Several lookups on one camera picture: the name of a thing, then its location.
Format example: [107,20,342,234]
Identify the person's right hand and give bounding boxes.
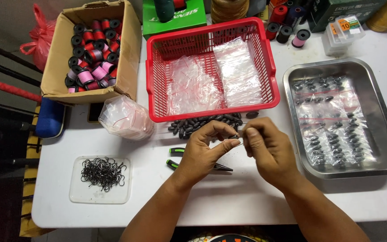
[241,117,302,193]

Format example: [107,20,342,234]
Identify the person's left hand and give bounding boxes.
[172,120,241,191]

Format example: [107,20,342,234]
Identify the pile of dark fishing sinkers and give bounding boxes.
[168,113,242,140]

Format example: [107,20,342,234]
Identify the heap of bagged sinkers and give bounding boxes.
[292,76,374,169]

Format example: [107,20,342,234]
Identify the loose heap of clear bags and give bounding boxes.
[167,55,224,116]

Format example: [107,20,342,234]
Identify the bag full of clear bags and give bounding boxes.
[98,95,155,141]

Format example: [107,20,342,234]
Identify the flat stack of clear bags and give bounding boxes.
[213,37,264,108]

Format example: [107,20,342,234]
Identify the pile of black fishing hooks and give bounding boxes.
[80,157,127,192]

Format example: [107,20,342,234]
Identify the red plastic basket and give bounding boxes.
[145,17,281,123]

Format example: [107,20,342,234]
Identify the clear plastic lid tray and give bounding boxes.
[69,155,133,204]

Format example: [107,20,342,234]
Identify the pink thread spool black rim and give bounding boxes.
[292,29,311,48]

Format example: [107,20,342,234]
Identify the steel tray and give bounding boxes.
[283,58,387,179]

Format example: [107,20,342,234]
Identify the red thread spool black rim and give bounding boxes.
[265,22,280,41]

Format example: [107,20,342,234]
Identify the tall red thread cone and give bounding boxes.
[269,5,288,25]

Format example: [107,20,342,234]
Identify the clear plastic small boxes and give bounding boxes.
[321,15,366,57]

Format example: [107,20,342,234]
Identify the dark navy thread cone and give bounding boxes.
[284,5,306,29]

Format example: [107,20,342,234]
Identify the green box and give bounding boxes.
[142,0,207,41]

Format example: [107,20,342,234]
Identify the heap of thread spools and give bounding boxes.
[64,18,123,93]

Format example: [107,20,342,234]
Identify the large tan thread spool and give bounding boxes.
[211,0,250,24]

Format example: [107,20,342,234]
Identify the dark green spool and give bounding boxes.
[153,0,175,23]

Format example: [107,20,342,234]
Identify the blue padded stool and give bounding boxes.
[35,97,66,139]

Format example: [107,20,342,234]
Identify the dark green carton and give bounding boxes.
[307,0,387,33]

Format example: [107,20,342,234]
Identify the cardboard box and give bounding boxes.
[40,0,142,105]

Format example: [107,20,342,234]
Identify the red plastic bag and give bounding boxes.
[19,3,57,72]

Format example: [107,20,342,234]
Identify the red wrapped fishing rod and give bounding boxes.
[0,74,43,103]

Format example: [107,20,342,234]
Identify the black fishing rod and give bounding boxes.
[0,38,43,74]

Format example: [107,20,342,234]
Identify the green handled black pliers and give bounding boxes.
[166,147,234,173]

